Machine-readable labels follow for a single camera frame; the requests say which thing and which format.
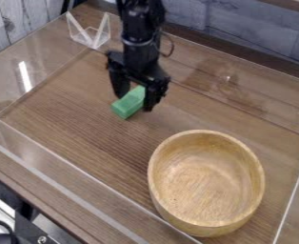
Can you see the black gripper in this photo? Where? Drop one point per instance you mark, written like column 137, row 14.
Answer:
column 136, row 64

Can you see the green rectangular block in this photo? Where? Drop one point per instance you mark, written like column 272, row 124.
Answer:
column 130, row 103

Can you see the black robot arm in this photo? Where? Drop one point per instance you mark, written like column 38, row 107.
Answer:
column 142, row 17

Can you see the wooden bowl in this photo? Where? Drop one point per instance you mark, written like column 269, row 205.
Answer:
column 206, row 182

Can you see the clear acrylic corner bracket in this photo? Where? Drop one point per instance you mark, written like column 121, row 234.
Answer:
column 89, row 36

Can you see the clear acrylic enclosure wall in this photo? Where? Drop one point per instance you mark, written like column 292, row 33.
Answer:
column 76, row 160

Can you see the black metal table bracket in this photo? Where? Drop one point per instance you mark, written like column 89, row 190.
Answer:
column 27, row 233

